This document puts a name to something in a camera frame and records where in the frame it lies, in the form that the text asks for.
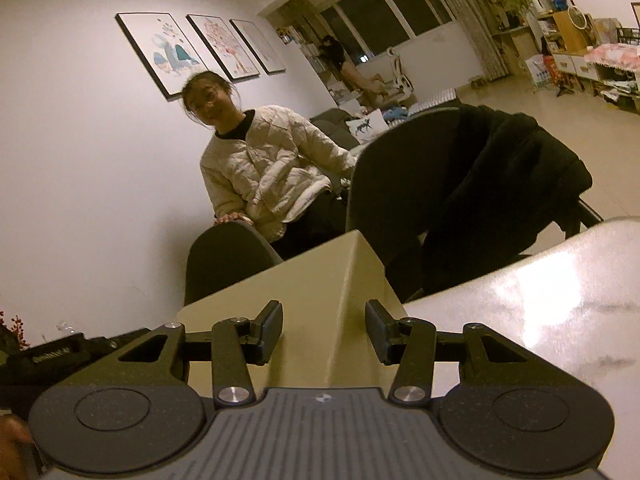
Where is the cardboard box lid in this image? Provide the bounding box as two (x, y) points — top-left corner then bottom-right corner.
(177, 231), (406, 392)

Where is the operator left hand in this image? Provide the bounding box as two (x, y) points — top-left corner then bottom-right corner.
(0, 415), (32, 480)

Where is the dried flower bouquet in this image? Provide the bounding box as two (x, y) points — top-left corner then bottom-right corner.
(0, 310), (30, 356)

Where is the dark chair near woman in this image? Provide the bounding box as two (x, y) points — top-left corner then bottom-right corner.
(183, 221), (283, 306)

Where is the woman in white jacket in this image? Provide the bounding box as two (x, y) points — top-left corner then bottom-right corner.
(182, 72), (356, 259)

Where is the person in background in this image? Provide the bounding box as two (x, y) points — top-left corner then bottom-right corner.
(319, 35), (387, 98)

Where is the framed wall picture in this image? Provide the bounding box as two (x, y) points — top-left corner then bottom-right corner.
(186, 14), (260, 81)
(230, 18), (286, 75)
(115, 12), (207, 100)

